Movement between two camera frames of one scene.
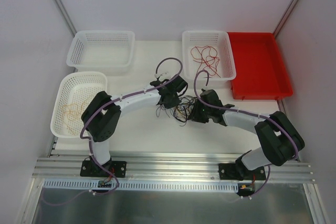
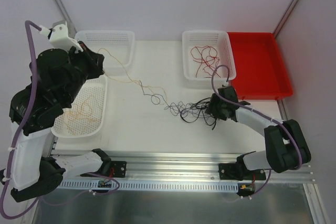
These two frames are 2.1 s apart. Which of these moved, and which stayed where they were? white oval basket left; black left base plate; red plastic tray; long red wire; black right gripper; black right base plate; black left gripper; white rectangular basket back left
Moved: black left gripper; black right gripper
Stayed: long red wire; white rectangular basket back left; black right base plate; black left base plate; white oval basket left; red plastic tray
